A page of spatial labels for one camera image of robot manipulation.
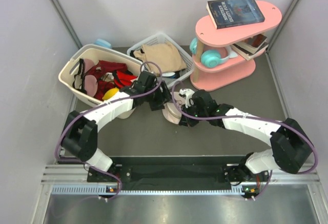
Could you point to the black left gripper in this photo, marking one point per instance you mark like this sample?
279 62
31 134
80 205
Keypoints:
164 97

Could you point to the yellow bra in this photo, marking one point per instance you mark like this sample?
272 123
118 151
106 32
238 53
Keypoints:
110 93

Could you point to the beige folded garment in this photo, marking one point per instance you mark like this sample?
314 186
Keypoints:
165 55

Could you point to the cream plastic laundry basket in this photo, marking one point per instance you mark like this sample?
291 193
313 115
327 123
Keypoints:
94 53

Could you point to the stack of books on shelf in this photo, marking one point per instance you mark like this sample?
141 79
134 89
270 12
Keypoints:
251 47

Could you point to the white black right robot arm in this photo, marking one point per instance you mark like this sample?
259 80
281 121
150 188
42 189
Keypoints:
288 147

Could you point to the white perforated plastic basket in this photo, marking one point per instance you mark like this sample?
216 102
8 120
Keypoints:
170 77

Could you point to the pink two-tier shelf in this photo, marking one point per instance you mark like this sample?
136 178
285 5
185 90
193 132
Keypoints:
236 67

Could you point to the pink bra with black straps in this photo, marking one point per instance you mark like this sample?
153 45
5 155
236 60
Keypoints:
85 82

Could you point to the teal cat-ear headphones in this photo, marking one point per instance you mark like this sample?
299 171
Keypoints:
213 58

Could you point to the dark red lace bra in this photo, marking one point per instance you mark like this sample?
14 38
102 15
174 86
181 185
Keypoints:
103 72

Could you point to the dark blue paperback book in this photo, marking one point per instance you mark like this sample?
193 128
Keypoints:
233 13

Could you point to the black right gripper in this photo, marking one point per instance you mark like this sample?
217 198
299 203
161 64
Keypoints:
186 121

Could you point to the light blue container lid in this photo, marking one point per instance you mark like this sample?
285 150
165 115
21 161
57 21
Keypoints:
103 43

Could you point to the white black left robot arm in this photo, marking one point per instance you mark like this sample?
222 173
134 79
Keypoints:
80 134

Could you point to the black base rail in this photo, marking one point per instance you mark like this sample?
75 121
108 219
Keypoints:
178 174

